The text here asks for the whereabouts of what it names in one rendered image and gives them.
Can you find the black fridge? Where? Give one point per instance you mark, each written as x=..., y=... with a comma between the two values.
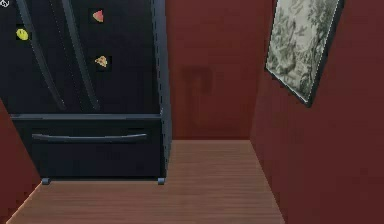
x=126, y=93

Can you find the pizza slice fridge magnet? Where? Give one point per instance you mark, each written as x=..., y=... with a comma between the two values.
x=101, y=61

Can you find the black framed landscape picture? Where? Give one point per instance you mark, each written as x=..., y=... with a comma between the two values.
x=300, y=46

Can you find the red watermelon slice magnet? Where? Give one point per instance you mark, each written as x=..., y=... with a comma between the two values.
x=98, y=16

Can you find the yellow round fridge magnet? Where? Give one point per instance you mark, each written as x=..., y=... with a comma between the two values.
x=22, y=34

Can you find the white round fridge magnet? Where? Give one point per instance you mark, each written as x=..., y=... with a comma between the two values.
x=4, y=3

